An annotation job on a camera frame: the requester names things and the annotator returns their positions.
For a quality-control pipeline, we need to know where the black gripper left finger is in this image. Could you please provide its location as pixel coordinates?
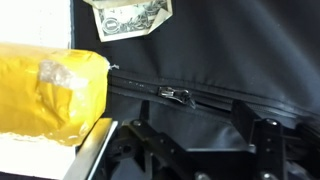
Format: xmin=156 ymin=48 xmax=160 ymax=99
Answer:
xmin=128 ymin=99 xmax=192 ymax=164

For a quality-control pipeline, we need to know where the black zip jersey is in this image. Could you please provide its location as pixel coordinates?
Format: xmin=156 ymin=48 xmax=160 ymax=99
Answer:
xmin=71 ymin=0 xmax=320 ymax=180

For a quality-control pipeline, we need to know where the bubble wrap roll yellow tape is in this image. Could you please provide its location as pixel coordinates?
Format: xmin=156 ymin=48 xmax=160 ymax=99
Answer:
xmin=0 ymin=42 xmax=110 ymax=147

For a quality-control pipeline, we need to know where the silver metal mount bracket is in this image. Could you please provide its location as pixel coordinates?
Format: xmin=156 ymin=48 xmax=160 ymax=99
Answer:
xmin=63 ymin=117 xmax=118 ymax=180

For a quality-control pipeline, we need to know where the silver zipper pull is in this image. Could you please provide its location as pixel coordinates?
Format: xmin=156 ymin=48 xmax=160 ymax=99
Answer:
xmin=157 ymin=85 xmax=197 ymax=109

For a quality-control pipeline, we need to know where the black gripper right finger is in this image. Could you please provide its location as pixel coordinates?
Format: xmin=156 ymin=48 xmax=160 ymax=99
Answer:
xmin=230 ymin=99 xmax=287 ymax=180

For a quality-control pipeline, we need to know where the folded dollar bill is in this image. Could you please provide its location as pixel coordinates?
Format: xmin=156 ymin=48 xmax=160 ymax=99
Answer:
xmin=83 ymin=0 xmax=174 ymax=43

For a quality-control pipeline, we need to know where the white rectangular board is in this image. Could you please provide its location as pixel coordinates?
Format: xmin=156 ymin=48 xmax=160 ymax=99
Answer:
xmin=0 ymin=0 xmax=78 ymax=180

